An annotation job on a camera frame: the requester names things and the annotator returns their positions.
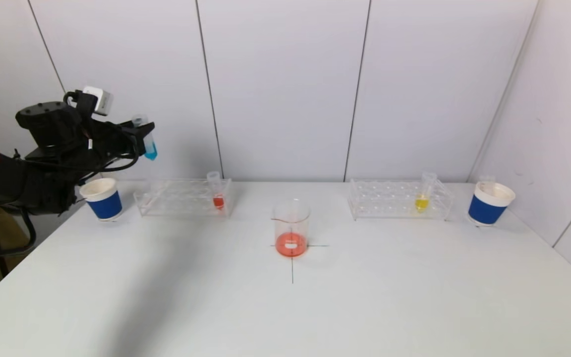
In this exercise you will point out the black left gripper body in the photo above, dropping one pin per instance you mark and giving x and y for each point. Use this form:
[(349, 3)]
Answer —
[(139, 139)]

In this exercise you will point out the blue pigment test tube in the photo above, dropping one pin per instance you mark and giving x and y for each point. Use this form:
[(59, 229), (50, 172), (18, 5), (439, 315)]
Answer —
[(151, 151)]

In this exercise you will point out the red pigment test tube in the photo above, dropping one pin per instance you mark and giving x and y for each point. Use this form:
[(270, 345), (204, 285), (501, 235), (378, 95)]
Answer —
[(486, 179)]

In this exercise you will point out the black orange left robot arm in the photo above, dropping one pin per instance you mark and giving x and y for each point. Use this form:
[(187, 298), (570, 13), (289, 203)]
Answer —
[(28, 173)]

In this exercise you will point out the clear acrylic test tube rack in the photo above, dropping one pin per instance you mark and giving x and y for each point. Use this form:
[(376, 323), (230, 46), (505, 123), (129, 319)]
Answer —
[(394, 201), (181, 198)]

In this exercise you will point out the orange pigment test tube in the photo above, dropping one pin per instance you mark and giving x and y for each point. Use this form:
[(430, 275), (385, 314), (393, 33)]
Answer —
[(219, 202)]

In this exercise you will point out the clear glass beaker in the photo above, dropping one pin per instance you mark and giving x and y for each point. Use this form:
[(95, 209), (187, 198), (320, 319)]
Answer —
[(291, 233)]

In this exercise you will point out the yellow pigment test tube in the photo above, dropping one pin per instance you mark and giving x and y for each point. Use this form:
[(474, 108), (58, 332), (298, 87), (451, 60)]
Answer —
[(420, 203)]

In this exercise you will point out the blue white paper cup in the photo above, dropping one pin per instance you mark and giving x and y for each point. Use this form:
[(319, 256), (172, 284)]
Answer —
[(105, 206), (486, 210)]

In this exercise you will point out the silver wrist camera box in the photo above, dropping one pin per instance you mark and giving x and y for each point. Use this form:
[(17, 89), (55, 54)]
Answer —
[(101, 99)]

